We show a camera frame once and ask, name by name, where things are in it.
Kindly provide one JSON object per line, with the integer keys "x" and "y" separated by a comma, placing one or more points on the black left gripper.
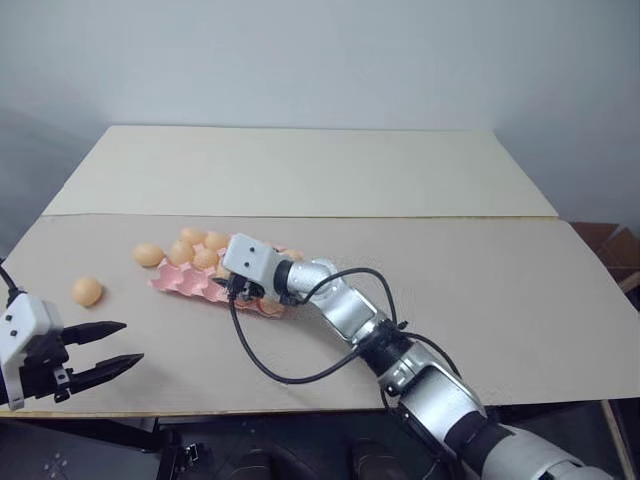
{"x": 42, "y": 362}

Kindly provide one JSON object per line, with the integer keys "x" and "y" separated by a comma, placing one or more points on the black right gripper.
{"x": 248, "y": 288}

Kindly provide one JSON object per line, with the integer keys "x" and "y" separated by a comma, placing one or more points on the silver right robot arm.
{"x": 430, "y": 380}

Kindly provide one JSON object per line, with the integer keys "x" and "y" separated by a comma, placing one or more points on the pink egg carton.
{"x": 182, "y": 277}

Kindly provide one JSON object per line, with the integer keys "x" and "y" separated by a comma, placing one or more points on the dark rounded shape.
{"x": 375, "y": 460}
{"x": 270, "y": 462}

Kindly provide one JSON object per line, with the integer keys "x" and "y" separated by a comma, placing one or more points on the brown cardboard box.
{"x": 612, "y": 250}

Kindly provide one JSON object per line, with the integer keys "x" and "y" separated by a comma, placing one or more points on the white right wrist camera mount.
{"x": 250, "y": 260}

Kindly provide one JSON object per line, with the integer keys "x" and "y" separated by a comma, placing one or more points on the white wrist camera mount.
{"x": 250, "y": 260}
{"x": 25, "y": 320}

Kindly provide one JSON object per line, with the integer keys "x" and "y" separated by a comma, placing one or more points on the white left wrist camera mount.
{"x": 25, "y": 320}

